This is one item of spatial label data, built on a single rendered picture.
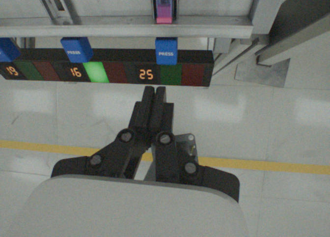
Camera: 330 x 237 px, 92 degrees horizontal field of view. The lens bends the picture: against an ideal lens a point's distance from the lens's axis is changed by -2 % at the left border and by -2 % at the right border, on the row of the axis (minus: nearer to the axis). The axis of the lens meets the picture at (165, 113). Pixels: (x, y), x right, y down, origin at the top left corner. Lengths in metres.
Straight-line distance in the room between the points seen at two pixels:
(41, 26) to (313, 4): 0.27
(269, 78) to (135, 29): 0.87
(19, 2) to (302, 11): 0.30
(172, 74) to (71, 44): 0.13
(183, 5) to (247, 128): 0.84
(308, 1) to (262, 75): 0.76
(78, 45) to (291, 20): 0.24
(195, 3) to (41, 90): 1.12
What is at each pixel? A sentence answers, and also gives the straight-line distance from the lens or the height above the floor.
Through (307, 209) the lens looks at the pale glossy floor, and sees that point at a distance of 1.28.
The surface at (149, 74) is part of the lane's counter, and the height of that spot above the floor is 0.66.
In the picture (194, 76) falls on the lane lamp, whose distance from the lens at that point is 0.24.
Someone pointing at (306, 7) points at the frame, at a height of 0.71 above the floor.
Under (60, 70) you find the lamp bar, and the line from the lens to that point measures 0.30.
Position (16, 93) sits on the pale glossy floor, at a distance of 1.34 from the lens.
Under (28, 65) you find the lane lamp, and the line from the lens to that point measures 0.33.
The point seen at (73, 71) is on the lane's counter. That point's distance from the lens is 0.28.
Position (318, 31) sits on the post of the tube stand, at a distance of 0.66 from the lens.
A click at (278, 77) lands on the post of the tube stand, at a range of 1.01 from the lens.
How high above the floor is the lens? 0.89
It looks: 82 degrees down
